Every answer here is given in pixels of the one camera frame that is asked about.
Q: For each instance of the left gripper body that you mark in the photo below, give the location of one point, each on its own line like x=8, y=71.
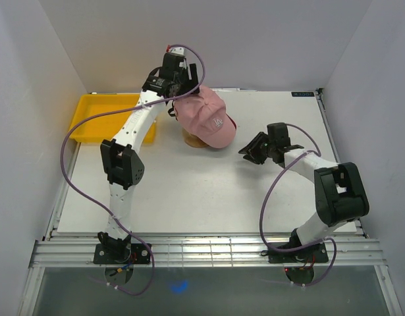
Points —
x=184, y=85

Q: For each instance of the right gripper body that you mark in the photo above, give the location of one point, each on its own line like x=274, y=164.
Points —
x=265, y=151

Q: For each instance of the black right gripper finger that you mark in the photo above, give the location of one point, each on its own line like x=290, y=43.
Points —
x=255, y=145
x=257, y=157

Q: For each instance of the pink cap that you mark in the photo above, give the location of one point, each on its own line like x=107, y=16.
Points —
x=205, y=115

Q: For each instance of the black NY cap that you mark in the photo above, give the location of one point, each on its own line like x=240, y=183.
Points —
x=171, y=111

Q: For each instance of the red LA cap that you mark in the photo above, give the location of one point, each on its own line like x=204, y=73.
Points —
x=233, y=123

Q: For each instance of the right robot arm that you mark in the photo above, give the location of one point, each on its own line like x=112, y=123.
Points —
x=339, y=192

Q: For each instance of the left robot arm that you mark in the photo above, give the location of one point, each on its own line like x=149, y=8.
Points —
x=121, y=162

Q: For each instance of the wooden hat stand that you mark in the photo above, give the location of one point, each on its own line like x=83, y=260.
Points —
x=192, y=140

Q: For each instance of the yellow plastic tray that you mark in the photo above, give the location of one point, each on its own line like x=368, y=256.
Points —
x=99, y=117

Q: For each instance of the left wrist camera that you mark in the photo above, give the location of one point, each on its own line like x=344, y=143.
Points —
x=179, y=50

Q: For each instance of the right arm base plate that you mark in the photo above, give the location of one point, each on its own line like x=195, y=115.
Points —
x=316, y=254

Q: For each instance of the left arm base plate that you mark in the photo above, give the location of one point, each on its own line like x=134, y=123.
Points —
x=139, y=253

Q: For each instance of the aluminium rail frame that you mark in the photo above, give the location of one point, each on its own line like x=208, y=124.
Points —
x=199, y=210

